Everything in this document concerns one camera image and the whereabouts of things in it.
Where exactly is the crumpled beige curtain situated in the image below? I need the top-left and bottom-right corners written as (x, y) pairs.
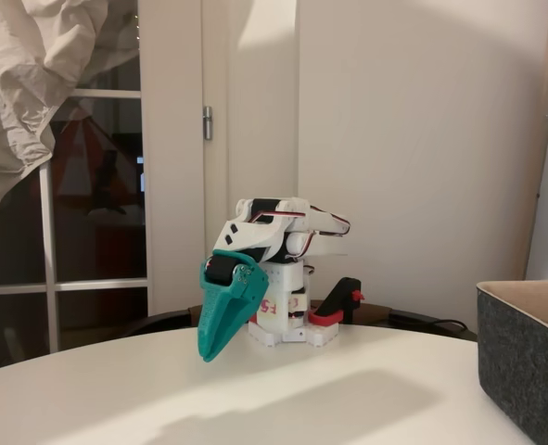
top-left (0, 0), bottom-right (140, 251)

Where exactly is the red white black servo wire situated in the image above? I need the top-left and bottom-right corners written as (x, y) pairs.
top-left (249, 208), bottom-right (302, 224)
top-left (282, 231), bottom-right (315, 261)

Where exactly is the white framed glass door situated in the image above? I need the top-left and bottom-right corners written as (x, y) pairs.
top-left (0, 59), bottom-right (205, 367)

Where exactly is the dark low furniture piece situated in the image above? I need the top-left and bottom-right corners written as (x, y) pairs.
top-left (347, 301), bottom-right (478, 343)

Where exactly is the light wooden post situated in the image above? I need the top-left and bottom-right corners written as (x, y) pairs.
top-left (516, 0), bottom-right (548, 282)

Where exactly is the dark grey felt box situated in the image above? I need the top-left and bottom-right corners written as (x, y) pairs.
top-left (476, 279), bottom-right (548, 445)

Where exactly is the thin black cable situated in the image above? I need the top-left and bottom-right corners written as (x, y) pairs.
top-left (387, 312), bottom-right (470, 333)

